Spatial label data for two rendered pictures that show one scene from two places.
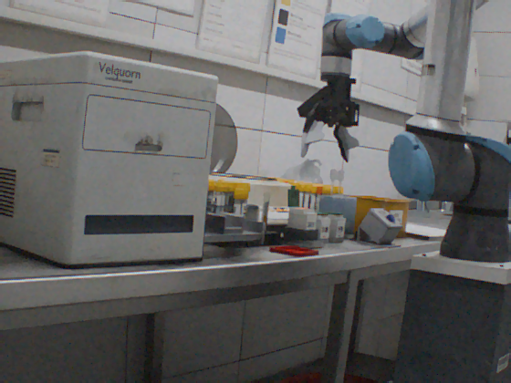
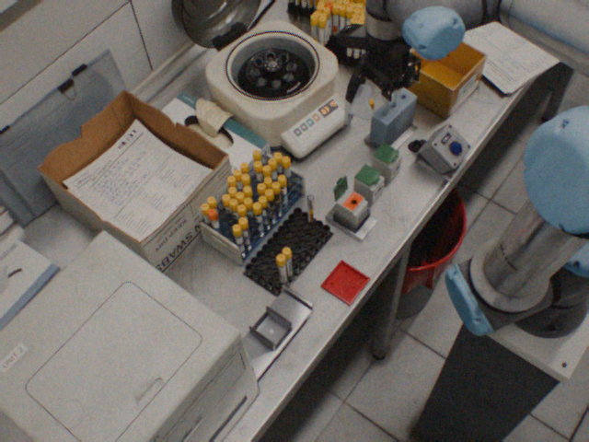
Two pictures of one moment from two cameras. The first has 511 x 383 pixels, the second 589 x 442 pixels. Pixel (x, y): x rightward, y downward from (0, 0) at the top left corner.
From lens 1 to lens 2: 1.23 m
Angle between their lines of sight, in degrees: 56
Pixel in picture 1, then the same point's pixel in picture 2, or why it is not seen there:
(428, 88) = (503, 276)
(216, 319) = not seen: hidden behind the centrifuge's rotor
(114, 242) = not seen: outside the picture
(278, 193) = (323, 93)
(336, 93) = (387, 56)
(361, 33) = (426, 55)
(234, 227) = (284, 330)
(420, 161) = (479, 331)
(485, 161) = (570, 287)
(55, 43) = not seen: outside the picture
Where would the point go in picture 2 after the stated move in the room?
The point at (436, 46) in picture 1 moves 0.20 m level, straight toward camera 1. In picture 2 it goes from (525, 260) to (512, 417)
